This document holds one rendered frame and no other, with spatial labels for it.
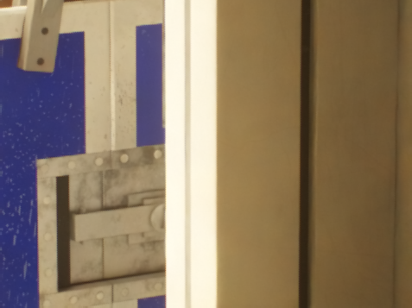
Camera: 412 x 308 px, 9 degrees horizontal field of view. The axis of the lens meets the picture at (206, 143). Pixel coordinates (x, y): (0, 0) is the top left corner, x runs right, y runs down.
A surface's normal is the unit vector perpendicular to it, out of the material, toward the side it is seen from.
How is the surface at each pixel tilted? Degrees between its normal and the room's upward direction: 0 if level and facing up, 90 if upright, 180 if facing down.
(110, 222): 90
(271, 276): 90
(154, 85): 90
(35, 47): 90
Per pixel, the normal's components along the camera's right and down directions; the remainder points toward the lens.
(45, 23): 0.48, 0.21
